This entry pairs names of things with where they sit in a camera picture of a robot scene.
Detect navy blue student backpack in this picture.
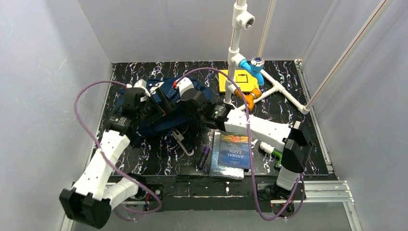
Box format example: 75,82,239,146
108,78,196,146

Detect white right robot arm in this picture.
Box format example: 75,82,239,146
180,88,314,197

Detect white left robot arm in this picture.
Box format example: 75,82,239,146
59,86,164,229

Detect purple black marker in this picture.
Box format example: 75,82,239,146
197,146,211,169

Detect yellow notebook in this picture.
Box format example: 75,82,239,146
218,69,259,93

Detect orange plastic tap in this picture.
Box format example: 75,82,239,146
234,88,262,111

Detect Animal Farm book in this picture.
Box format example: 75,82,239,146
218,131,250,169

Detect silver wrench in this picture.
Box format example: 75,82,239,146
251,139,258,149

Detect blue plastic tap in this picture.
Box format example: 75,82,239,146
239,57,265,86

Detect blue book underneath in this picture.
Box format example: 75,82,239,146
209,130,244,180

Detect green white plastic tap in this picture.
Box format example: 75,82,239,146
260,142,282,169

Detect thin white rear pole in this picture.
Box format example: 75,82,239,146
257,0,277,57

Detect white pole with red stripe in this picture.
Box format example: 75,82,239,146
300,0,393,115

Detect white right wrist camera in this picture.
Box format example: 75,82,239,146
173,77,194,102

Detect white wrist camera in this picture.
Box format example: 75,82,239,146
173,77,194,102
133,79,151,97

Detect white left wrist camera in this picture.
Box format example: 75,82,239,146
133,79,151,97

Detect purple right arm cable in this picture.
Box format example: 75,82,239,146
173,67,306,222

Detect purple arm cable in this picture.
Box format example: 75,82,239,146
74,80,163,222
173,67,306,222

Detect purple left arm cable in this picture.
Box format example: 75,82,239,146
74,80,163,222

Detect white PVC pipe frame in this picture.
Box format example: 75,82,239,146
227,0,304,112

